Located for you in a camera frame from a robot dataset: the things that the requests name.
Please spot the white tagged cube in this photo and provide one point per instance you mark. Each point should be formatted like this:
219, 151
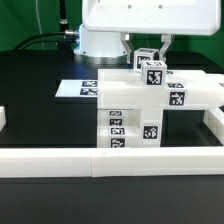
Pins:
153, 73
143, 54

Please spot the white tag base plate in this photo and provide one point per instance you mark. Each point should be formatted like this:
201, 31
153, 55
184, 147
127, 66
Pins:
77, 88

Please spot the white right fence wall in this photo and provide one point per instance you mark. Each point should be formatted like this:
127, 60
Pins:
214, 120

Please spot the white front fence wall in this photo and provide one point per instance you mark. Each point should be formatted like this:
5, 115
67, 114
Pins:
74, 162

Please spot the white fence wall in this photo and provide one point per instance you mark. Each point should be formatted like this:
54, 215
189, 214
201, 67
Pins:
74, 162
214, 120

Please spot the white chair seat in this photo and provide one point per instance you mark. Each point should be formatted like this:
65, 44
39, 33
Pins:
150, 128

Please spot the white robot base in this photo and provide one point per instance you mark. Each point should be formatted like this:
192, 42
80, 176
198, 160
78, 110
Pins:
99, 47

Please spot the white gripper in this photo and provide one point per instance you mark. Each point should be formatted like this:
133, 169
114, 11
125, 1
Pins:
166, 17

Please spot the white chair back frame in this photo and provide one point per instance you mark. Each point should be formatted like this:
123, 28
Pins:
182, 90

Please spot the white left fence stub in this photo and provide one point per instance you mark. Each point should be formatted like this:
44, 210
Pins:
2, 117

